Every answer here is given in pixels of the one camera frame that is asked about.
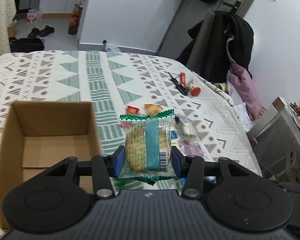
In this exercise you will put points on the pink purple garment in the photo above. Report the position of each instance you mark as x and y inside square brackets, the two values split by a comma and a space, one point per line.
[243, 84]

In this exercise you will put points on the water bottle pack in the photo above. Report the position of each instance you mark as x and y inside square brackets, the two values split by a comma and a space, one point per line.
[34, 15]

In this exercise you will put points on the red candy bar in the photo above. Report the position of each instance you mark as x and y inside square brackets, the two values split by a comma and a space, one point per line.
[130, 110]

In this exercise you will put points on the green round pastry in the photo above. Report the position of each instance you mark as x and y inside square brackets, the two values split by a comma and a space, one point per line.
[148, 147]

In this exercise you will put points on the purple white wafer pack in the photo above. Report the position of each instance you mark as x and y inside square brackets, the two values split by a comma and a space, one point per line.
[188, 146]

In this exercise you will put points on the clear white cake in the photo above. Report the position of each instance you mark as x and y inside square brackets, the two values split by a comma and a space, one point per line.
[186, 129]

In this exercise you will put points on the black shoe left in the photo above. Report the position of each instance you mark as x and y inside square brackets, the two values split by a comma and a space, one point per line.
[34, 33]

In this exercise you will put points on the brown cardboard box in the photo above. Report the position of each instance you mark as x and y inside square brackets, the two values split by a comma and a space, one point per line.
[37, 135]

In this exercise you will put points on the orange cracker pack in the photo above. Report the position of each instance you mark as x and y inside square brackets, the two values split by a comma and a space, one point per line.
[152, 108]

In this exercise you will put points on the black bag on floor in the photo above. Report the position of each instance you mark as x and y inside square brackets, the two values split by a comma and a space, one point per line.
[26, 45]

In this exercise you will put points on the grey bedside cabinet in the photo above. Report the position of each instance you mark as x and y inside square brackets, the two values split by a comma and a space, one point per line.
[275, 138]

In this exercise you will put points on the dark oil bottle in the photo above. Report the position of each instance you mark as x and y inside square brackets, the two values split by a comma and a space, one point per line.
[73, 23]

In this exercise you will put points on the patterned white green bedspread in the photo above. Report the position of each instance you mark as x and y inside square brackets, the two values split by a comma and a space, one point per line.
[113, 81]

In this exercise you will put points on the black jacket on chair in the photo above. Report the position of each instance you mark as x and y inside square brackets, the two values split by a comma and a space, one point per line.
[218, 41]

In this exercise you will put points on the red base doll figurine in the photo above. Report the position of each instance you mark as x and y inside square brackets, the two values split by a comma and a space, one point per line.
[193, 90]

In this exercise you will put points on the red keychain tag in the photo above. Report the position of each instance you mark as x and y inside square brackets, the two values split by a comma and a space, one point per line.
[182, 79]

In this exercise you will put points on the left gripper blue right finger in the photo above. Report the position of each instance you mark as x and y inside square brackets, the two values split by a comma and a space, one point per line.
[177, 162]

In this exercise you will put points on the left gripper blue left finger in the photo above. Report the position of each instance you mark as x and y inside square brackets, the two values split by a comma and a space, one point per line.
[118, 160]

